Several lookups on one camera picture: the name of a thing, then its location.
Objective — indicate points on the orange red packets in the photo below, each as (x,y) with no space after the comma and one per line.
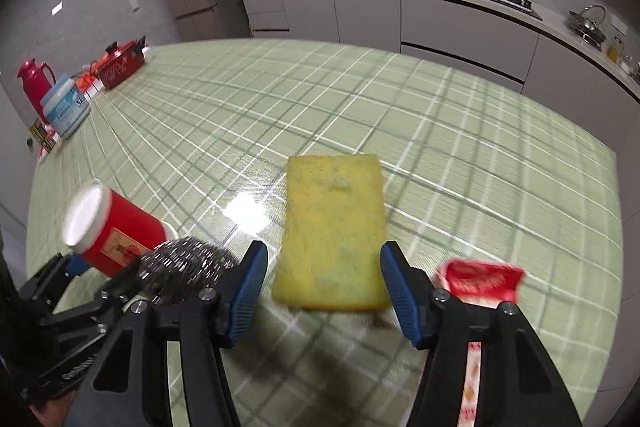
(87,84)

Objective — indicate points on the orange drink glass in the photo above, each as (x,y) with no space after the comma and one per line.
(613,53)

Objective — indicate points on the white blue plastic tub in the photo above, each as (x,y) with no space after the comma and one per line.
(65,112)

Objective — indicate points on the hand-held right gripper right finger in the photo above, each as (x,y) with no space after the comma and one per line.
(400,297)

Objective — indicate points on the red patterned cooking pot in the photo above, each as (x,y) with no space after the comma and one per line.
(117,67)

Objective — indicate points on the yellow sponge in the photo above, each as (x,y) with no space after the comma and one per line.
(330,227)

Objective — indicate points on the green plaid tablecloth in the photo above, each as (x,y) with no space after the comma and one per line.
(450,157)

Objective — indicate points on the white ceiling light panel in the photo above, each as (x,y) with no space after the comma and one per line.
(57,8)

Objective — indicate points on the steel wool scrubber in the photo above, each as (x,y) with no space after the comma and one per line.
(185,262)

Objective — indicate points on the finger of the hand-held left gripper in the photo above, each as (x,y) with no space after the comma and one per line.
(55,279)
(122,292)

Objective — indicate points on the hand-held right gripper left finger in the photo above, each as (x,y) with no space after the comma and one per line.
(247,292)

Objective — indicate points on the red thermos jug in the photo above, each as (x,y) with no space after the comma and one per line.
(35,87)

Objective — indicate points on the steel kettle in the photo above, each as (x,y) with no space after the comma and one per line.
(587,24)

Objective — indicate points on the red white snack packet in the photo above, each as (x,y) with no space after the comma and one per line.
(475,282)

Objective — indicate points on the red paper cup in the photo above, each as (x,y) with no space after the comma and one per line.
(125,232)

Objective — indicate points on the kitchen counter with cabinets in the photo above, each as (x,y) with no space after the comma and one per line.
(370,17)

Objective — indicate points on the person's left hand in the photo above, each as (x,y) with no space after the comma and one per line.
(50,412)

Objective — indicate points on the white wall socket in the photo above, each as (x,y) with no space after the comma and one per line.
(619,25)

